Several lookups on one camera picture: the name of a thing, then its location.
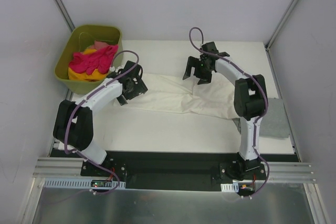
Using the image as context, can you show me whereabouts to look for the aluminium front rail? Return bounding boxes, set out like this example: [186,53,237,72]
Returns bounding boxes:
[33,157,317,184]

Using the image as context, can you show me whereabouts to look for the white left cable duct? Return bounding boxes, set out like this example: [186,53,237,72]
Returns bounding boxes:
[44,178,126,190]

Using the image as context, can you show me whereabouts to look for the pink t shirt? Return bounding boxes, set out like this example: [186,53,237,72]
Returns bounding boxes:
[69,45,119,75]

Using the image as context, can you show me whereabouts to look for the grey folded t shirt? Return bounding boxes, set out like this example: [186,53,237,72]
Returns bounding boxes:
[232,98,289,141]

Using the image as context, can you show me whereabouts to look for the olive green plastic bin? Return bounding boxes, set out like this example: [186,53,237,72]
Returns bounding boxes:
[55,24,122,94]

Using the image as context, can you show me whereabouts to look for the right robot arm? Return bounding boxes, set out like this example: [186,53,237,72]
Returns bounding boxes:
[183,41,268,161]

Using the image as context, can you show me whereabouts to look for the white right cable duct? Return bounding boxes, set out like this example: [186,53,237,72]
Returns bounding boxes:
[220,182,239,193]

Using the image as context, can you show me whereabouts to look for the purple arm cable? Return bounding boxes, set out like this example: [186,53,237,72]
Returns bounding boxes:
[188,27,270,199]
[64,50,140,196]

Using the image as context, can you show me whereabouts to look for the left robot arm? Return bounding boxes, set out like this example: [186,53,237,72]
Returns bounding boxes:
[53,61,148,176]

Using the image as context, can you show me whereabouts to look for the yellow t shirt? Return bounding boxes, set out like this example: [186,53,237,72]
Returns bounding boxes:
[68,68,108,82]

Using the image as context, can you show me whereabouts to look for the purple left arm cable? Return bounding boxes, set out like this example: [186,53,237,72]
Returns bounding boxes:
[64,50,140,196]

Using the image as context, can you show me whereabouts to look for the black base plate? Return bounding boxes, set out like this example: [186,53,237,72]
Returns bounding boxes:
[49,149,300,190]

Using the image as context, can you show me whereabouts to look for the white cable duct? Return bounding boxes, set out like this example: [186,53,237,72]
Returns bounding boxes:
[220,182,239,193]
[44,178,126,190]

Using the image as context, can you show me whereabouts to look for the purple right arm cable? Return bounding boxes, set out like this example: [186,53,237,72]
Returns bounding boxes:
[188,27,270,199]

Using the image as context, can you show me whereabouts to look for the salmon t shirt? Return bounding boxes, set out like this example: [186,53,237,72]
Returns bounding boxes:
[89,41,109,50]

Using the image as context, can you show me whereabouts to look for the white t shirt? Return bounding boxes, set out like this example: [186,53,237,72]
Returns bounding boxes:
[113,73,238,120]

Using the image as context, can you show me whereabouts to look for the left aluminium corner post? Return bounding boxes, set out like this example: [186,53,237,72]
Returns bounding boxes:
[39,0,77,32]

